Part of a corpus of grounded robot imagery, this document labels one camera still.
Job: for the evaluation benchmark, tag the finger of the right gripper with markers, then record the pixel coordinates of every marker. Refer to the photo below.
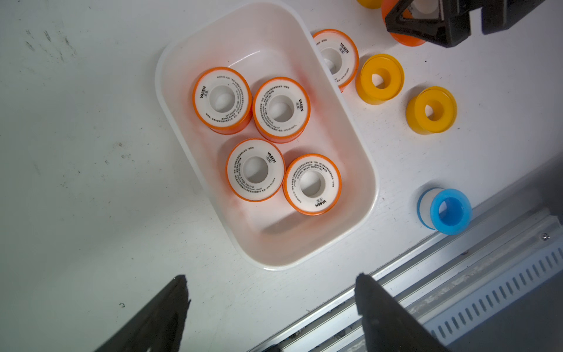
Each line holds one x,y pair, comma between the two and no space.
445,30

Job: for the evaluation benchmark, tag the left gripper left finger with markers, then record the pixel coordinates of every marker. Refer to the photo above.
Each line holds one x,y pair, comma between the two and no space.
159,325

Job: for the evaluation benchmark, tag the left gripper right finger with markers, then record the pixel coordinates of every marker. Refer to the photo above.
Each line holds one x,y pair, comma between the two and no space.
386,324

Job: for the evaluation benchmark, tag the blue sealing tape roll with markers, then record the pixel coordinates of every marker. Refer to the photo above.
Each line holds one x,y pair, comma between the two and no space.
447,211

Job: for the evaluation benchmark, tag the yellow sealing tape roll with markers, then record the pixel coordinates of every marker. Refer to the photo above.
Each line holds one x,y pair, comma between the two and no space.
381,79
434,110

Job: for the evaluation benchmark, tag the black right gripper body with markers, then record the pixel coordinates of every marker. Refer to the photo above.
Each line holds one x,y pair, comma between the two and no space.
496,16

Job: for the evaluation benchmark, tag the orange sealing tape roll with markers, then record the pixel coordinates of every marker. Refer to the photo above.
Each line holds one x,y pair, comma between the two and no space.
255,170
282,110
222,100
312,184
409,41
340,54

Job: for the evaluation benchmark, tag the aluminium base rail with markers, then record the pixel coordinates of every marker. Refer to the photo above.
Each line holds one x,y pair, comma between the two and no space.
452,284

